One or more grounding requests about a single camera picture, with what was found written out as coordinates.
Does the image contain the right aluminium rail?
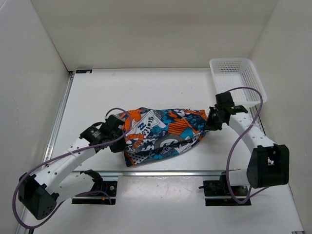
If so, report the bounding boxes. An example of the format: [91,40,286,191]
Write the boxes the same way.
[249,106,265,134]

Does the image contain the colourful patterned shorts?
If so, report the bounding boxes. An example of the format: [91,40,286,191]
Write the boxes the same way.
[120,107,207,167]

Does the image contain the small black label sticker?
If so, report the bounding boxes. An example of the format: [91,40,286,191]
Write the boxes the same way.
[76,69,93,74]

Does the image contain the front aluminium rail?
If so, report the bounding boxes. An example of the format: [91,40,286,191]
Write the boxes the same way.
[73,170,225,177]

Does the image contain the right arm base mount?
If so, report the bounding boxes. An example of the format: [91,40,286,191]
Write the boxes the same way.
[198,180,252,207]

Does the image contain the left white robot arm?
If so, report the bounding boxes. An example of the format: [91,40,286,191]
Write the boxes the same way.
[18,113,131,220]

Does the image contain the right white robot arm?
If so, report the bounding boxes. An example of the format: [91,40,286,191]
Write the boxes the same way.
[205,92,290,195]

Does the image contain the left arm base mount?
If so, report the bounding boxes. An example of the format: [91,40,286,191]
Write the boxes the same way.
[72,176,118,205]

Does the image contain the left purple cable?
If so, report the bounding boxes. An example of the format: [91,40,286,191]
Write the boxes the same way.
[12,107,134,229]

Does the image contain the white plastic basket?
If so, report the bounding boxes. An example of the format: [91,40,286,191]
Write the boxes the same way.
[209,58,267,108]

